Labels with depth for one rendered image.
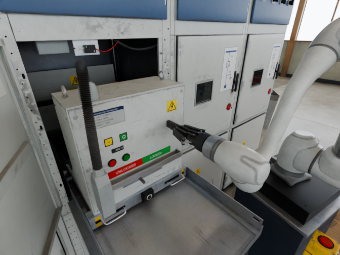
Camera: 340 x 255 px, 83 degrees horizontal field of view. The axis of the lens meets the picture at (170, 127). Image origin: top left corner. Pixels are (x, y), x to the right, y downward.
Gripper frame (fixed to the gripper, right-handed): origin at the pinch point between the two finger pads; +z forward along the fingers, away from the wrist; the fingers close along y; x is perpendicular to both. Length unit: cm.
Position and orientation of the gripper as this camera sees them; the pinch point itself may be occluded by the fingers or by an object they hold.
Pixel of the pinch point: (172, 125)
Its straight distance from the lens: 83.6
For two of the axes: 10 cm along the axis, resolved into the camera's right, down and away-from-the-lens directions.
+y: 7.7, -2.9, 5.7
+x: 0.0, -8.9, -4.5
